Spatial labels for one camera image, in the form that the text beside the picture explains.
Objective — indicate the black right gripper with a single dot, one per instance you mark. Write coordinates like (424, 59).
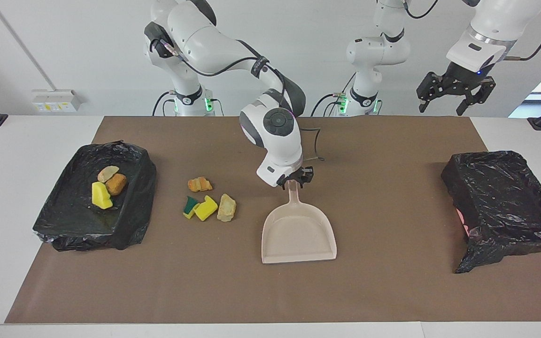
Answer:
(295, 175)

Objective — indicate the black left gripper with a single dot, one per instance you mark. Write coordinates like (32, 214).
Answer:
(463, 77)

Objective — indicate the beige plastic dustpan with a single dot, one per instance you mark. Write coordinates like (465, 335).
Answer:
(298, 234)

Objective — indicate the angular beige sponge chunk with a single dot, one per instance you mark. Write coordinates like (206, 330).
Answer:
(226, 208)

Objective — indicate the yellow sponge piece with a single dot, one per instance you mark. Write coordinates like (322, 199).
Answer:
(205, 209)
(101, 196)

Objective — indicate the orange striped sponge piece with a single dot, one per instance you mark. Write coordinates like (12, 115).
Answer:
(199, 184)

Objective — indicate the yellow green scouring sponge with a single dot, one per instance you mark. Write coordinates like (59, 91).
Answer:
(189, 206)

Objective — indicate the brown sponge chunk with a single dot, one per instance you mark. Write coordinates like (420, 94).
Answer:
(116, 184)

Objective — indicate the rounded beige sponge chunk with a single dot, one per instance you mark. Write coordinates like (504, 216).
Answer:
(107, 172)

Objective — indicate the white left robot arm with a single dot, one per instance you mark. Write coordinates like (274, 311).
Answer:
(374, 51)

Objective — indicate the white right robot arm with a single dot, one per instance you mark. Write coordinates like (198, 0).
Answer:
(275, 150)

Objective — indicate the pink bin in black bag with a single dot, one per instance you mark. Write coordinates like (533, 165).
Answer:
(500, 202)

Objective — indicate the brown paper table mat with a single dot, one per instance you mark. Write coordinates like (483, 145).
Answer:
(270, 295)

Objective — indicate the white wall socket box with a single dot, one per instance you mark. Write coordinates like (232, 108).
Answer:
(57, 101)

